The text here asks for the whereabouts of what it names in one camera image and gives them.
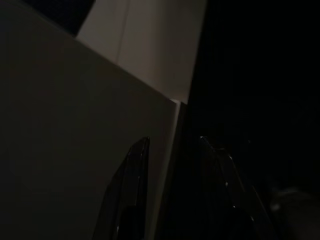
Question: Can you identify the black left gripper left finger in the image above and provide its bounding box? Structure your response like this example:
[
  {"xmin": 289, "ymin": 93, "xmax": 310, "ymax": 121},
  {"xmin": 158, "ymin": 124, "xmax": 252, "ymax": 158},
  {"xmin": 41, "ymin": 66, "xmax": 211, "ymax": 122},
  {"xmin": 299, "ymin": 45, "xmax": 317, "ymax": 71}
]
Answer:
[{"xmin": 91, "ymin": 136, "xmax": 151, "ymax": 240}]

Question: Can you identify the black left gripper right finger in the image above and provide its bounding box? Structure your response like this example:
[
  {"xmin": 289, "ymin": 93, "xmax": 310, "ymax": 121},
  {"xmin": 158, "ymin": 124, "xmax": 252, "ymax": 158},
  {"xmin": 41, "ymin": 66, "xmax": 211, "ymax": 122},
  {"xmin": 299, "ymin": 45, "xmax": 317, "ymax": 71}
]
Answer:
[{"xmin": 199, "ymin": 135, "xmax": 276, "ymax": 240}]

